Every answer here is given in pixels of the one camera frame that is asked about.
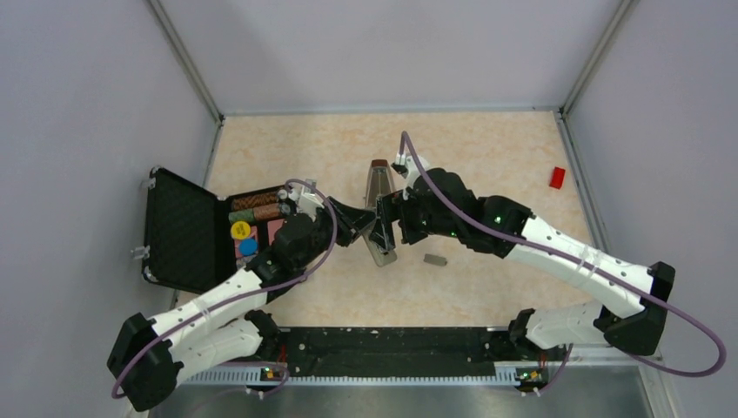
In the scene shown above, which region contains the brown wooden metronome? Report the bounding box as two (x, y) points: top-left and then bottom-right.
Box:
(364, 159), (396, 209)

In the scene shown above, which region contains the grey battery compartment cover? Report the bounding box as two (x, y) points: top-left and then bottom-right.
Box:
(423, 253), (448, 266)

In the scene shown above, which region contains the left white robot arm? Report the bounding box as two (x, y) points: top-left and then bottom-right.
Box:
(107, 185), (376, 412)

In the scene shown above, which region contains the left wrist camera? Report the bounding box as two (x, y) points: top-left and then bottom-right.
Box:
(285, 179), (324, 216)

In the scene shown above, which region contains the yellow round chip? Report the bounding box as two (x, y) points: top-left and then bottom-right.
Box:
(230, 220), (252, 241)

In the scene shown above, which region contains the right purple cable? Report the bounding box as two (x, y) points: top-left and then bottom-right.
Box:
(399, 131), (728, 379)

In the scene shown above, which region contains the blue round chip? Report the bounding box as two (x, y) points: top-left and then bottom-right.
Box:
(238, 238), (258, 257)

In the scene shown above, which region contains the white remote control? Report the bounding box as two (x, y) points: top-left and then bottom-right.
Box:
(363, 231), (398, 267)

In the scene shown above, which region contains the black poker chip case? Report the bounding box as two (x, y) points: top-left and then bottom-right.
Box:
(141, 166), (285, 293)

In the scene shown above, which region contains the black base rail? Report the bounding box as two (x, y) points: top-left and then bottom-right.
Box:
(141, 326), (659, 399)

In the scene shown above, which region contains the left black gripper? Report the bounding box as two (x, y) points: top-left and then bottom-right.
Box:
(295, 195), (377, 270)

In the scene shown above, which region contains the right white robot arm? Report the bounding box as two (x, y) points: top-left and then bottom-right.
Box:
(372, 154), (675, 359)

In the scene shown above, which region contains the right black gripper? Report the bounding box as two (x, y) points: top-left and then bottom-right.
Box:
(370, 189), (461, 252)

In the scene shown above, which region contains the red small block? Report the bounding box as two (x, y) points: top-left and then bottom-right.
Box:
(548, 166), (567, 190)

